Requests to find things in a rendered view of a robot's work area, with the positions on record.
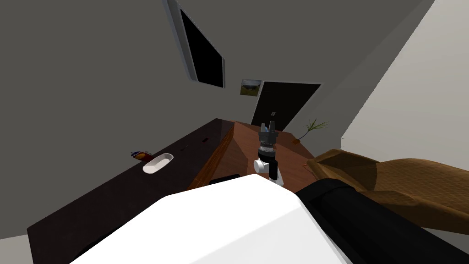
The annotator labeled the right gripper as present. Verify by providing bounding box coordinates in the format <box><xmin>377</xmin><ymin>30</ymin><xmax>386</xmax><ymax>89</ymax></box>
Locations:
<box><xmin>258</xmin><ymin>121</ymin><xmax>279</xmax><ymax>147</ymax></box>

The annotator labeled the black door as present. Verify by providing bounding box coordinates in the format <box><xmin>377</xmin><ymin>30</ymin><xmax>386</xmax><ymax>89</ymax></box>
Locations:
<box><xmin>251</xmin><ymin>81</ymin><xmax>322</xmax><ymax>132</ymax></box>

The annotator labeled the green potted plant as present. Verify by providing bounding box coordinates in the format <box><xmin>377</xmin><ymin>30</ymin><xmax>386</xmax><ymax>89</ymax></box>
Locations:
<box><xmin>291</xmin><ymin>117</ymin><xmax>330</xmax><ymax>146</ymax></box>

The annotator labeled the grey framed black window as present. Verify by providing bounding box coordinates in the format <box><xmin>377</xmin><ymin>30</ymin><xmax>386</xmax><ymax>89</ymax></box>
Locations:
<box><xmin>163</xmin><ymin>0</ymin><xmax>226</xmax><ymax>89</ymax></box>

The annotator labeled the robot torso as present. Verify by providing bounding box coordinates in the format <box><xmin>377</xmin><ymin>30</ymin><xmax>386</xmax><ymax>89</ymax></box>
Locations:
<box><xmin>69</xmin><ymin>174</ymin><xmax>350</xmax><ymax>264</ymax></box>

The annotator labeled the white oval bowl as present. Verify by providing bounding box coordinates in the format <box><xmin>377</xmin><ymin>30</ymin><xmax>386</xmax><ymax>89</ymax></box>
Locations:
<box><xmin>142</xmin><ymin>153</ymin><xmax>175</xmax><ymax>175</ymax></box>

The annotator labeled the red blue yellow object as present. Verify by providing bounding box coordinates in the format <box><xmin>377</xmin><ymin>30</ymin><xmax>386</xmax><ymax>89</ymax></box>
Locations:
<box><xmin>130</xmin><ymin>150</ymin><xmax>155</xmax><ymax>163</ymax></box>

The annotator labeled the brown sofa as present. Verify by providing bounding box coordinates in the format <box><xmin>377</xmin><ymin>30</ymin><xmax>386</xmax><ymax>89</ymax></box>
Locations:
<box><xmin>305</xmin><ymin>148</ymin><xmax>469</xmax><ymax>236</ymax></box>

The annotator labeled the dark brown table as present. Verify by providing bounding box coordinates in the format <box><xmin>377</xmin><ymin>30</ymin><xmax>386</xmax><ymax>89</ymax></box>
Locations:
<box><xmin>27</xmin><ymin>117</ymin><xmax>235</xmax><ymax>264</ymax></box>

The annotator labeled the landscape wall picture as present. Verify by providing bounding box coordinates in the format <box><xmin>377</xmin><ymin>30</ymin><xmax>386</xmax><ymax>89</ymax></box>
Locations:
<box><xmin>240</xmin><ymin>78</ymin><xmax>263</xmax><ymax>97</ymax></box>

